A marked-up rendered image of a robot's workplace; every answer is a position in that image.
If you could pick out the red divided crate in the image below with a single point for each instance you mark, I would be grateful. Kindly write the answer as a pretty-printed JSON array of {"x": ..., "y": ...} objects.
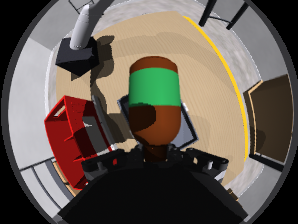
[{"x": 78, "y": 121}]

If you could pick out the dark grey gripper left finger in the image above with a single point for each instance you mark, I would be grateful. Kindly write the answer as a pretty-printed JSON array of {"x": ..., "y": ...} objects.
[{"x": 102, "y": 164}]

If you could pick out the brown bottle with green label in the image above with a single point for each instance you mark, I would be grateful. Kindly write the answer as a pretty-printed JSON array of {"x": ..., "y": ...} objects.
[{"x": 154, "y": 105}]

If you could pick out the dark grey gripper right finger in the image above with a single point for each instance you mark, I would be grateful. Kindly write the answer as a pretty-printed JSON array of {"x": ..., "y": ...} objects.
[{"x": 213, "y": 165}]

